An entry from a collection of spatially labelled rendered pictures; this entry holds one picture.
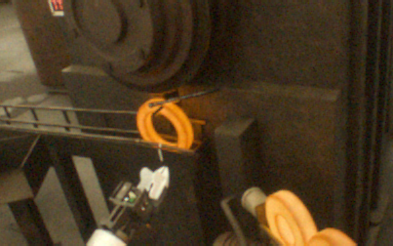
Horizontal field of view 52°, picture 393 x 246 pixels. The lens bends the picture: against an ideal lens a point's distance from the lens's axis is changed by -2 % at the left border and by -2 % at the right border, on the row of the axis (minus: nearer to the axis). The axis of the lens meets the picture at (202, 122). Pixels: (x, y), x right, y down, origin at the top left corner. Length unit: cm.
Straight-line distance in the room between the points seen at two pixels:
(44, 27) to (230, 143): 306
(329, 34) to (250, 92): 24
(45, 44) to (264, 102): 310
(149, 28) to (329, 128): 48
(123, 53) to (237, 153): 38
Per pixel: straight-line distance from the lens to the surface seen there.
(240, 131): 102
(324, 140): 104
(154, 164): 125
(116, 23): 96
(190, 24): 92
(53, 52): 396
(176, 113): 112
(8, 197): 142
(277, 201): 84
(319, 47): 100
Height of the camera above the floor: 131
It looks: 28 degrees down
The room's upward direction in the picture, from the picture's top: 10 degrees counter-clockwise
